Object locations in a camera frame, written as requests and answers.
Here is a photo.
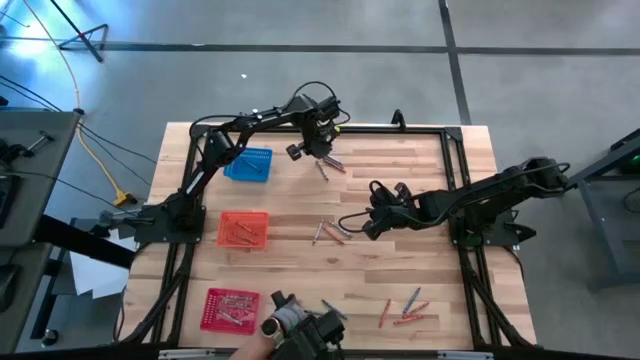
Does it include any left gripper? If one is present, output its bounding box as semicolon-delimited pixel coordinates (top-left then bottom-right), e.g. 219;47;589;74
286;117;337;163

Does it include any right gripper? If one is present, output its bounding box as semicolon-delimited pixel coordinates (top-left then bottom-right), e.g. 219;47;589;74
362;183;427;243

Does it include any person's forearm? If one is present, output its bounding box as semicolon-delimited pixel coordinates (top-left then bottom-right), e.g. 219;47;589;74
227;329;281;360

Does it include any blue plastic basket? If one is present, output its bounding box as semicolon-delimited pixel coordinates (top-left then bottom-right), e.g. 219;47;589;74
222;146;274;184

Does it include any orange plastic basket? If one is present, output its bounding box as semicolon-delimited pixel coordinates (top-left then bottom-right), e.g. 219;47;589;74
216;210;271;250

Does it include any person's hand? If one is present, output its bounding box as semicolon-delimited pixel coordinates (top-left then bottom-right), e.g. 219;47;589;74
269;289;310;329

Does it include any wristwatch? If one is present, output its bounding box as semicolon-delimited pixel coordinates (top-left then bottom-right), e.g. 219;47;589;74
259;315;287;346

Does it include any silver aluminium bar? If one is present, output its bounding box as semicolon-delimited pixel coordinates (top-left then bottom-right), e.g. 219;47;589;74
436;350;497;360
157;349;217;360

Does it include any red plastic basket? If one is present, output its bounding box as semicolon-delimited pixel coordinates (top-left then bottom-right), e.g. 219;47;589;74
199;287;262;335

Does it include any dark grey side table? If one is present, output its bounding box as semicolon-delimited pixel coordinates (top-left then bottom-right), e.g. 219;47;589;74
567;127;640;292

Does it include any black stand beam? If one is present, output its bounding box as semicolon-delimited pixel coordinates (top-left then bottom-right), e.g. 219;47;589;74
32;213;137;270

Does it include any black floor stand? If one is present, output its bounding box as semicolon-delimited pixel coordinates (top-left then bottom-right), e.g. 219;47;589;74
48;0;110;64

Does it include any grey desk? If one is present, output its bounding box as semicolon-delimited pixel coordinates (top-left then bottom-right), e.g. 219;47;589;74
0;109;82;250
0;243;54;354

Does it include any black clamp tool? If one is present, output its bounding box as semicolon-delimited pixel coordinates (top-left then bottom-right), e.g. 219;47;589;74
0;130;56;164

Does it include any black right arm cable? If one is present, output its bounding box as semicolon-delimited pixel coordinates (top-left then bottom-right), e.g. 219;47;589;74
337;210;374;234

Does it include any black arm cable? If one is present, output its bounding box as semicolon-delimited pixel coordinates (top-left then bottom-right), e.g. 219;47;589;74
337;210;374;234
291;79;352;126

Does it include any black aluminium table frame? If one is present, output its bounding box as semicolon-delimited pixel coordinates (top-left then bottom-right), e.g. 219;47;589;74
117;124;539;351

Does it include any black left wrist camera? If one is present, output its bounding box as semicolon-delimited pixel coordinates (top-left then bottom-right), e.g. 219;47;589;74
318;95;343;120

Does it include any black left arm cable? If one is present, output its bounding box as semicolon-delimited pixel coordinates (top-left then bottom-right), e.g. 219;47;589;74
291;79;352;126

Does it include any black floor cable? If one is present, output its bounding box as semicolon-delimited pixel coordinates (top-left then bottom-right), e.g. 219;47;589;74
78;122;159;166

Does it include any yellow extension cable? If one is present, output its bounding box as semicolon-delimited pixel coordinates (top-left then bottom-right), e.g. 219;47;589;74
22;0;137;207

